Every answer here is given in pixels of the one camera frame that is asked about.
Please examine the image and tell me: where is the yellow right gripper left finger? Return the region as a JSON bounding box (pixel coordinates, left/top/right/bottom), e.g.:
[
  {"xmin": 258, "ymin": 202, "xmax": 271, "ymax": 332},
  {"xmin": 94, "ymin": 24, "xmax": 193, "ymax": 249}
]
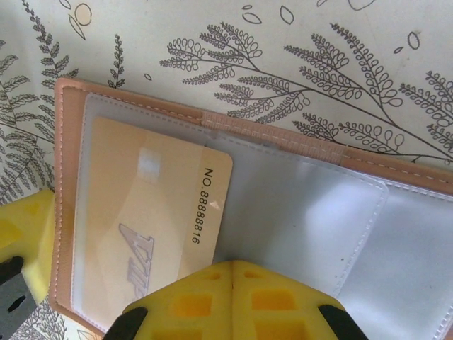
[{"xmin": 105, "ymin": 260, "xmax": 234, "ymax": 340}]

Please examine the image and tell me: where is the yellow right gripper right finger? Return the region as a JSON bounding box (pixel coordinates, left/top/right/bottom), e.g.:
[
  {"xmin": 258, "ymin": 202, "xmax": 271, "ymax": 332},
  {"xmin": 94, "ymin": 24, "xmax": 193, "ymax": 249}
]
[{"xmin": 231, "ymin": 260, "xmax": 366, "ymax": 340}]

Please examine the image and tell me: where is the pink leather card holder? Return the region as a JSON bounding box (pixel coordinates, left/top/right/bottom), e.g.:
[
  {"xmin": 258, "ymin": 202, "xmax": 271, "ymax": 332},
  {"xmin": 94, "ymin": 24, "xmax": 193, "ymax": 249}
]
[{"xmin": 47, "ymin": 76, "xmax": 453, "ymax": 340}]

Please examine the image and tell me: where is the gold VIP card 88888816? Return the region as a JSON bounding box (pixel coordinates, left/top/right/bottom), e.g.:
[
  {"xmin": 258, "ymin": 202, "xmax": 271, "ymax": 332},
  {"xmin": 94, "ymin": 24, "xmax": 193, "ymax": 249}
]
[{"xmin": 72, "ymin": 116, "xmax": 235, "ymax": 318}]

